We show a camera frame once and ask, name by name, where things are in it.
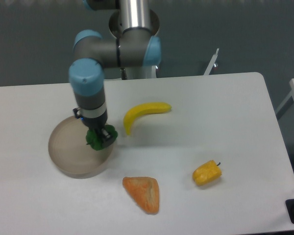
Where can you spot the yellow bell pepper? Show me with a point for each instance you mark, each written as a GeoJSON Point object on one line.
{"type": "Point", "coordinates": [206, 173]}

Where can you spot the green bell pepper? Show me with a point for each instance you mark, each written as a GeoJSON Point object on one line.
{"type": "Point", "coordinates": [102, 138]}

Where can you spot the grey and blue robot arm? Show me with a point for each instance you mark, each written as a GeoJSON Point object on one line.
{"type": "Point", "coordinates": [136, 47]}

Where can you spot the beige round plate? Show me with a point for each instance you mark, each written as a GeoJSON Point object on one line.
{"type": "Point", "coordinates": [71, 154]}

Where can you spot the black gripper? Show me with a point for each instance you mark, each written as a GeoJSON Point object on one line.
{"type": "Point", "coordinates": [96, 119]}

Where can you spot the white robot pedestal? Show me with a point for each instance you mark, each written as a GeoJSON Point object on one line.
{"type": "Point", "coordinates": [116, 29]}

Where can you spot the orange triangular bread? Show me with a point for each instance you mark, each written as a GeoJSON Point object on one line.
{"type": "Point", "coordinates": [144, 191]}

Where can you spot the yellow banana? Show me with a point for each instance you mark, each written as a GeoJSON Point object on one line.
{"type": "Point", "coordinates": [142, 110]}

